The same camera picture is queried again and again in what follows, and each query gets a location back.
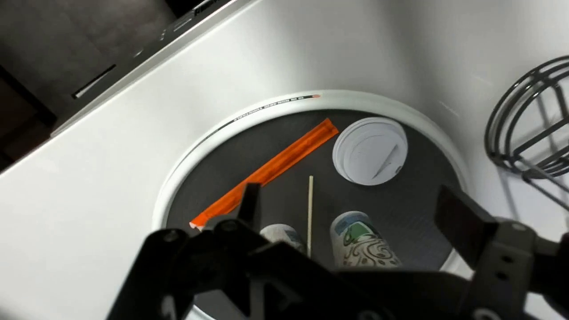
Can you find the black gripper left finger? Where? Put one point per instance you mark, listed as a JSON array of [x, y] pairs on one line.
[[195, 272]]

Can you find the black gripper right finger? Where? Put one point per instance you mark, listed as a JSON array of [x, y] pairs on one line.
[[508, 267]]

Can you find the long orange pack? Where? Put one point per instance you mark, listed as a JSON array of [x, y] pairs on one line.
[[284, 160]]

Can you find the round dark tray white rim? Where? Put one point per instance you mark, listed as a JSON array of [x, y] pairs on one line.
[[379, 206]]

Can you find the open patterned paper cup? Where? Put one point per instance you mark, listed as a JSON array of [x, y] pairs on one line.
[[361, 249]]

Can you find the white plastic cup lid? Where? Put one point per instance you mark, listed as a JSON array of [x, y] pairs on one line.
[[366, 148]]

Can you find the thin wooden stir stick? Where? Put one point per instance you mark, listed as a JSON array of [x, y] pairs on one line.
[[309, 206]]

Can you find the dark panel with metal edge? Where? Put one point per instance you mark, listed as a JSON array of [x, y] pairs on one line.
[[58, 46]]

